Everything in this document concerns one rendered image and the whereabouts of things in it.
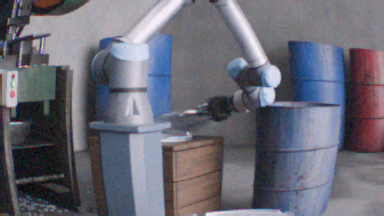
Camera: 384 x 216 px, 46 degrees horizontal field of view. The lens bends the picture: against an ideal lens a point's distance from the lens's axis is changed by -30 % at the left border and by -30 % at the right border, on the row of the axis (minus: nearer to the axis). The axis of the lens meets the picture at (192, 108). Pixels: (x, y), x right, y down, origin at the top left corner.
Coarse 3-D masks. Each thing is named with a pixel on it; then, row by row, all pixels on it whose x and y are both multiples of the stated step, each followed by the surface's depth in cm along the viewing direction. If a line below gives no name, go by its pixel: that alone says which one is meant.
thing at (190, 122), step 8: (176, 112) 231; (184, 112) 231; (192, 112) 231; (200, 112) 232; (160, 120) 236; (168, 120) 237; (176, 120) 241; (184, 120) 242; (192, 120) 243; (200, 120) 242; (208, 120) 243; (168, 128) 248; (176, 128) 250; (184, 128) 251; (192, 128) 252; (200, 128) 253
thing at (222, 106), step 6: (222, 96) 223; (210, 102) 223; (216, 102) 220; (222, 102) 221; (228, 102) 216; (210, 108) 224; (216, 108) 220; (222, 108) 221; (228, 108) 216; (234, 108) 217; (210, 114) 223; (216, 114) 222; (222, 114) 221; (228, 114) 224
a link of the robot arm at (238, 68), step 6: (234, 60) 208; (240, 60) 205; (228, 66) 207; (234, 66) 204; (240, 66) 203; (246, 66) 203; (234, 72) 204; (240, 72) 204; (246, 72) 201; (234, 78) 207; (240, 78) 204; (246, 78) 201; (240, 84) 207; (246, 84) 204; (246, 90) 208; (252, 90) 207
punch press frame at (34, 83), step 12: (0, 12) 234; (0, 36) 232; (24, 72) 197; (36, 72) 205; (48, 72) 214; (24, 84) 197; (36, 84) 206; (48, 84) 214; (24, 96) 198; (36, 96) 206; (48, 96) 215; (12, 108) 190; (48, 108) 215; (24, 180) 194; (36, 180) 203
